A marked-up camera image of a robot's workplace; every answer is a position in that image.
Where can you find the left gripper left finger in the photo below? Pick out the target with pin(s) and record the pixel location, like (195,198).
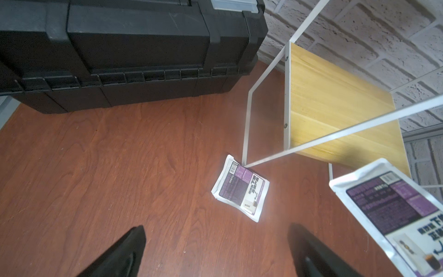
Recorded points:
(122,259)

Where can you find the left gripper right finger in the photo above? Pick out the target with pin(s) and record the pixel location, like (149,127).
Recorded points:
(312,258)

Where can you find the purple coffee bag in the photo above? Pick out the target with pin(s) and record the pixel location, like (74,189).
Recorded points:
(241,188)
(405,220)

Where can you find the black plastic toolbox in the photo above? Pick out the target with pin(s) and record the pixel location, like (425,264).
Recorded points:
(64,56)

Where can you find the white frame wooden shelf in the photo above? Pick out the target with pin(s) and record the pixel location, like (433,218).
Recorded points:
(360,76)

